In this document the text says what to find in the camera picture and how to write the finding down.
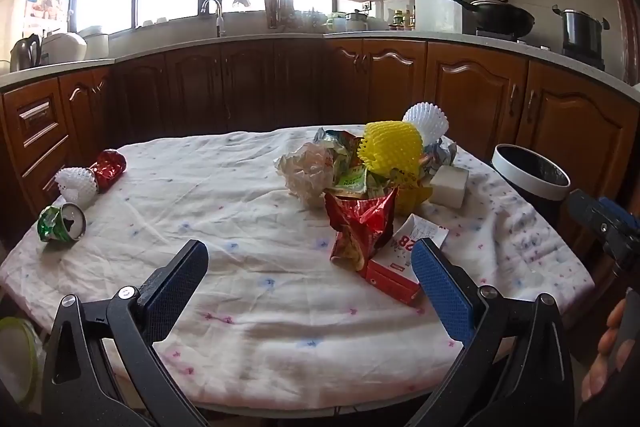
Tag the black white-rimmed trash bin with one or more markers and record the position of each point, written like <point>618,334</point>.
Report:
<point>527,192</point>

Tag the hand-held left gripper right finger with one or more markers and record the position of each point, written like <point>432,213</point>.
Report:
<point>440,287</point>

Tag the wooden lower cabinets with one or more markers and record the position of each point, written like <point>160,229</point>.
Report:
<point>300,82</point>

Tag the green rimmed bowl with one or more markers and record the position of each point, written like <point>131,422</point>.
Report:
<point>17,357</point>

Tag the white plastic container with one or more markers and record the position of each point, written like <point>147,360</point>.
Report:
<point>96,43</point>

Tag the chrome kitchen faucet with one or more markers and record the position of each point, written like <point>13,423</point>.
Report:
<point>218,19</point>

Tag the yellow snack packet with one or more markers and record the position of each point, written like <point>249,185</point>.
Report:
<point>412,194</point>

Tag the crumpled white tissue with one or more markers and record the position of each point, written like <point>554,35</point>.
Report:
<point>305,172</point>

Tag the white foam block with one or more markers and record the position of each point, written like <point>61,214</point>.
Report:
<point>448,187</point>

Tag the group of condiment bottles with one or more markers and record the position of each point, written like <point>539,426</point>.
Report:
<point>402,19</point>

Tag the small lidded pot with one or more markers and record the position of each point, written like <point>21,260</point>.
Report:
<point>356,21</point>

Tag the green snack packet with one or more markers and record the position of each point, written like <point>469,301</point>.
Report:
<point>352,181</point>

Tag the red and white box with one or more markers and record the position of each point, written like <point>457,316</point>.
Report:
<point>392,279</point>

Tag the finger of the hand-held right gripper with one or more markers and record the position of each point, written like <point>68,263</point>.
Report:
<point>595,217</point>

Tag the red foil wrapper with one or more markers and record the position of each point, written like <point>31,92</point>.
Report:
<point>107,168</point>

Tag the black wok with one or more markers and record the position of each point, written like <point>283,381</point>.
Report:
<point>500,17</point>

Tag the steel electric kettle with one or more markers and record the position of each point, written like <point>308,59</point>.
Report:
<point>25,53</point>

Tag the crushed green can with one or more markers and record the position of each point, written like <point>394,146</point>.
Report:
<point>57,223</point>

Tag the yellow foam fruit net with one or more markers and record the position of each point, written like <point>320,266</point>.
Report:
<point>392,147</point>

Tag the small white foam fruit net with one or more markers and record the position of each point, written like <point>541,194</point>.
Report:
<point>75,184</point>

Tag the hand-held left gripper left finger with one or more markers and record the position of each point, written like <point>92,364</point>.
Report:
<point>175,287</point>

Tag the crumpled silver foil wrapper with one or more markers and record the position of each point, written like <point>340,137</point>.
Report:
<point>440,153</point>

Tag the person's right hand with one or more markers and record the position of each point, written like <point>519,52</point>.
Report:
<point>602,372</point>

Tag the red snack bag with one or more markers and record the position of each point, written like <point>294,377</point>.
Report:
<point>357,227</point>

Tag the steel stock pot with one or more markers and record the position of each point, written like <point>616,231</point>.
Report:
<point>580,32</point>

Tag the knife block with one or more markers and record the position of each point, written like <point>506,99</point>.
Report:
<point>277,7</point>

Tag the white dotted tablecloth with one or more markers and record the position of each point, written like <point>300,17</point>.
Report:
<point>250,307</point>

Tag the white rice cooker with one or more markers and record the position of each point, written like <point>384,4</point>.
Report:
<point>62,47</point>

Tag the large white foam fruit net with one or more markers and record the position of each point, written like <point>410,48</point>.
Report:
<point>427,119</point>

